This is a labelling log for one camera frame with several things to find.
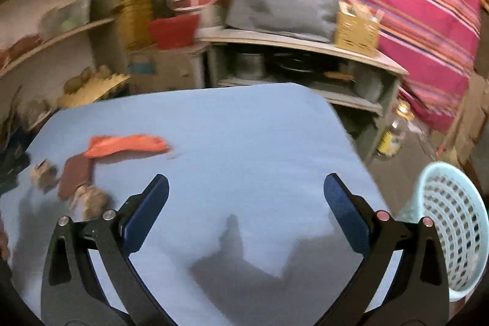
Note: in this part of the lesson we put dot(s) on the small brown paper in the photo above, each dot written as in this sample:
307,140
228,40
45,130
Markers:
44,176

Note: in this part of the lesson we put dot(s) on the yellow chopstick basket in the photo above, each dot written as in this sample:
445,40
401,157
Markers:
358,28

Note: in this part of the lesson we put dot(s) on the wall shelf boards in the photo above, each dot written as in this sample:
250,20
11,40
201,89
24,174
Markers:
44,43

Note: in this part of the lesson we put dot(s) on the light blue plastic basket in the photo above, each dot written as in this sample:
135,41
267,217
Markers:
447,196

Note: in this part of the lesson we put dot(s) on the orange mesh bag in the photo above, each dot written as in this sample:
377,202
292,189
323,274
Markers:
103,146

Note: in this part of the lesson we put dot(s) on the grey wooden shelf unit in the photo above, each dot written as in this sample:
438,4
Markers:
361,88

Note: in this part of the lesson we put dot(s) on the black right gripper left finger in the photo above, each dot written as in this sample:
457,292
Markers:
71,292

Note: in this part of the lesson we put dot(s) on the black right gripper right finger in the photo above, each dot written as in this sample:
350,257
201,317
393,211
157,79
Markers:
402,277

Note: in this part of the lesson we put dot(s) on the red plastic basket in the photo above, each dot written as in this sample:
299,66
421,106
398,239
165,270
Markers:
174,32

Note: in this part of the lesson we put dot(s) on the cooking oil bottle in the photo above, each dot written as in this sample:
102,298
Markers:
394,134

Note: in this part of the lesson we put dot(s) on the cardboard box under basket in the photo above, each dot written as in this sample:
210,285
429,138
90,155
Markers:
155,70

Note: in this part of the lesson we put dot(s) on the yellow egg tray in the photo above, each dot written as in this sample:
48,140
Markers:
96,89

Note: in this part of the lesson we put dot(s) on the large yellow oil jug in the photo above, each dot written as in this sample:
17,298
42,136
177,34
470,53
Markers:
133,23

